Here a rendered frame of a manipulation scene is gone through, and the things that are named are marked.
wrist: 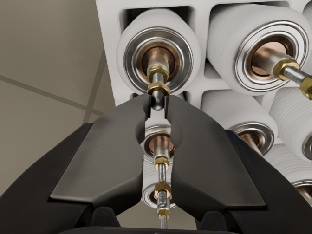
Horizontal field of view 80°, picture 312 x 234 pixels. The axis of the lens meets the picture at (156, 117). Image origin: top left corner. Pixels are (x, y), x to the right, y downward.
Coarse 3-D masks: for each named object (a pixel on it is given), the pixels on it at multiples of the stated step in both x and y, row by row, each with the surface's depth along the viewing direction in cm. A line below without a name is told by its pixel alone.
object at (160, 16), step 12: (144, 12) 25; (156, 12) 20; (168, 12) 22; (132, 24) 19; (144, 24) 18; (156, 24) 18; (168, 24) 18; (180, 24) 19; (132, 36) 19; (192, 36) 19; (120, 48) 20; (192, 48) 20; (120, 60) 20; (120, 72) 21; (192, 72) 21
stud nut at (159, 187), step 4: (156, 184) 21; (160, 184) 20; (164, 184) 20; (156, 188) 20; (160, 188) 20; (164, 188) 20; (168, 188) 20; (156, 192) 20; (168, 192) 20; (156, 196) 21; (168, 196) 20
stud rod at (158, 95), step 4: (156, 76) 16; (160, 76) 16; (152, 80) 16; (156, 80) 15; (160, 80) 16; (156, 92) 14; (160, 92) 14; (152, 96) 13; (156, 96) 13; (160, 96) 13; (152, 100) 13; (156, 100) 13; (160, 100) 13; (164, 100) 13; (152, 104) 13; (156, 104) 13; (160, 104) 13; (164, 104) 13; (152, 108) 13; (156, 108) 13; (160, 108) 13
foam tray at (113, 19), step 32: (96, 0) 23; (128, 0) 23; (160, 0) 23; (192, 0) 23; (224, 0) 23; (256, 0) 23; (288, 0) 23; (128, 96) 31; (192, 96) 30; (256, 96) 33
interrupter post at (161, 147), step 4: (160, 140) 26; (164, 140) 26; (156, 144) 26; (160, 144) 25; (164, 144) 26; (168, 144) 26; (156, 148) 25; (160, 148) 25; (164, 148) 25; (168, 148) 25; (156, 152) 24; (160, 152) 24; (164, 152) 24; (168, 152) 25; (156, 156) 24; (160, 156) 24; (164, 156) 24; (168, 156) 24; (168, 160) 24
